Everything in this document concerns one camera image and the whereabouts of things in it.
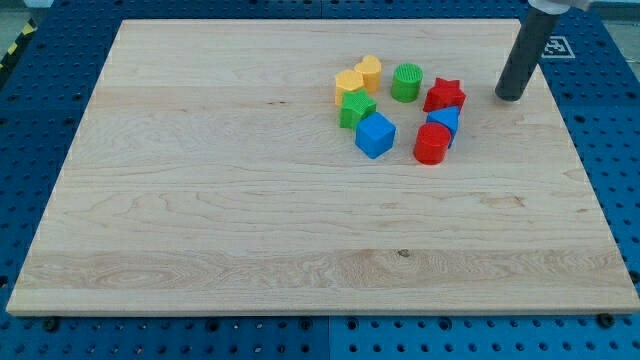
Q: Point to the red cylinder block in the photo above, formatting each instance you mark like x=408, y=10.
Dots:
x=432, y=143

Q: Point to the blue triangle block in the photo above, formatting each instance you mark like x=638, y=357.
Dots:
x=449, y=117

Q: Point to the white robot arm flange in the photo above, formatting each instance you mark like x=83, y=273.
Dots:
x=558, y=7

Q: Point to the yellow black hazard tape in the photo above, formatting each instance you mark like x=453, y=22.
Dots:
x=17, y=48

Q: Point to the green star block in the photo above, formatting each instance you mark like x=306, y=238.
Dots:
x=356, y=106

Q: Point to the light wooden board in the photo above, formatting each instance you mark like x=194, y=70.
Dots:
x=209, y=176

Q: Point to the red star block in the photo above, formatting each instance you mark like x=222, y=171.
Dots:
x=443, y=94

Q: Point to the green cylinder block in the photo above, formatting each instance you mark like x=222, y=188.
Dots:
x=406, y=82

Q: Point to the blue cube block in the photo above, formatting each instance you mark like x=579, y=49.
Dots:
x=375, y=135

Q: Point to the white fiducial marker tag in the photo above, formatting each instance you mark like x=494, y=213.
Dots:
x=557, y=47

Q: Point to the yellow heart block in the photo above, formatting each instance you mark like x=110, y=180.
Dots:
x=370, y=67

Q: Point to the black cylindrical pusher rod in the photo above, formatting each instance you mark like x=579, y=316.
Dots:
x=525, y=53

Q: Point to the yellow hexagon block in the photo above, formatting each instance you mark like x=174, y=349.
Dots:
x=347, y=81

